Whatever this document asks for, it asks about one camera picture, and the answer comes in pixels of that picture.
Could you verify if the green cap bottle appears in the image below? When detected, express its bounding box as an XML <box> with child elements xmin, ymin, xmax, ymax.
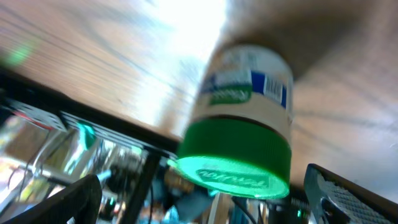
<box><xmin>177</xmin><ymin>45</ymin><xmax>293</xmax><ymax>199</ymax></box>

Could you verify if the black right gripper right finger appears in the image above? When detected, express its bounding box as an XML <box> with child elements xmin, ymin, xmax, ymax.
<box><xmin>304</xmin><ymin>164</ymin><xmax>397</xmax><ymax>223</ymax></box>

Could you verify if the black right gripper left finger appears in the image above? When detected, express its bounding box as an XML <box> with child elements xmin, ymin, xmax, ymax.
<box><xmin>4</xmin><ymin>174</ymin><xmax>102</xmax><ymax>224</ymax></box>

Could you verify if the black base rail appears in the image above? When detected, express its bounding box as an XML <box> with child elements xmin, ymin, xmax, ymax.
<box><xmin>1</xmin><ymin>68</ymin><xmax>178</xmax><ymax>223</ymax></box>

